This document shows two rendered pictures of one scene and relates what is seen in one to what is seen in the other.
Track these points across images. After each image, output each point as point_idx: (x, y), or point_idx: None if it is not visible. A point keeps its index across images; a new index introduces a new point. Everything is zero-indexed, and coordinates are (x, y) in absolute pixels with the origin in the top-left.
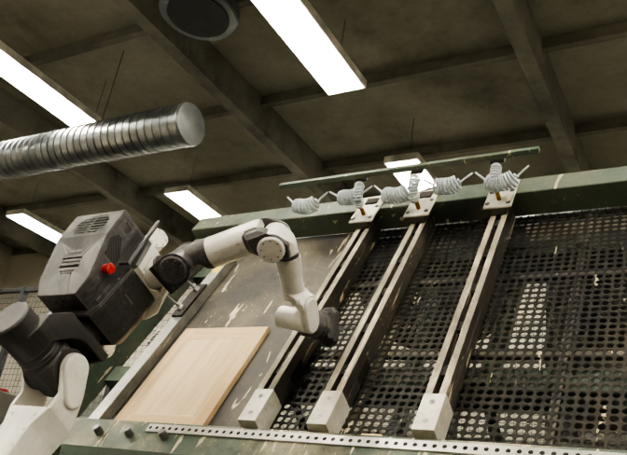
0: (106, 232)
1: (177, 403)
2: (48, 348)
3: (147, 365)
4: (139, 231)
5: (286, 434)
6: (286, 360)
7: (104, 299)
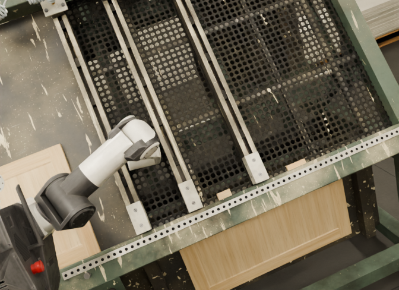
0: (12, 247)
1: (54, 242)
2: None
3: None
4: (10, 207)
5: (180, 224)
6: (124, 173)
7: (49, 284)
